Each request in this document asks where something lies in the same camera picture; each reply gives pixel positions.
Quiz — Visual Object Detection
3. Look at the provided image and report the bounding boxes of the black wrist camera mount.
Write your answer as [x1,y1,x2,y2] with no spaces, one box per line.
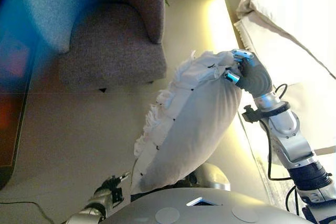
[241,104,263,124]
[111,187,124,205]

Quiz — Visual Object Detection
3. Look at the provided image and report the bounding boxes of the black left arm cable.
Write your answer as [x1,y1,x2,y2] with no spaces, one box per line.
[0,201,55,224]

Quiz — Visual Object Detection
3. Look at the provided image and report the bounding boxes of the dark glossy wardrobe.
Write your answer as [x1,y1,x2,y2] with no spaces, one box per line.
[0,0,31,191]

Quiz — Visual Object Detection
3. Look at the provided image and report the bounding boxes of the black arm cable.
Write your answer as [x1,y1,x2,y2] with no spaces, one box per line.
[0,201,55,224]
[266,83,300,216]

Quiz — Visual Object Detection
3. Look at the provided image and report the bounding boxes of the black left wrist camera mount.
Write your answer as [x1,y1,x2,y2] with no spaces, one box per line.
[111,187,124,205]

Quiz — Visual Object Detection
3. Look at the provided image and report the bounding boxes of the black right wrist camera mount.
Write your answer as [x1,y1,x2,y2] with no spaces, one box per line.
[241,104,263,124]

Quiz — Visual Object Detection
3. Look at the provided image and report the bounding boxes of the gray fabric tub armchair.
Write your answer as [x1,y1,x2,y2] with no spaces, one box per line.
[0,0,168,94]

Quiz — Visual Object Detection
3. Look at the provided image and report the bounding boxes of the silver robot torso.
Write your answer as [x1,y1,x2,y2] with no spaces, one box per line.
[99,187,313,224]

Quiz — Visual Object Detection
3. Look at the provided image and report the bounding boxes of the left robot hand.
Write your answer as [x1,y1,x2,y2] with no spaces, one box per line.
[101,170,132,191]

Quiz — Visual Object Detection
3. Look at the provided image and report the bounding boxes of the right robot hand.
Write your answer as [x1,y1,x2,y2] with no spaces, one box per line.
[225,49,274,99]

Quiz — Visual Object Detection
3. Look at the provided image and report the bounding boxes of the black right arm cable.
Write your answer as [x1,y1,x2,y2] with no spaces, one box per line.
[266,83,300,216]

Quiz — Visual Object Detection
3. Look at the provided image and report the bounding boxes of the white fringed square cushion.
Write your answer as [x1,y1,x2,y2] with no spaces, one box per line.
[130,49,243,195]

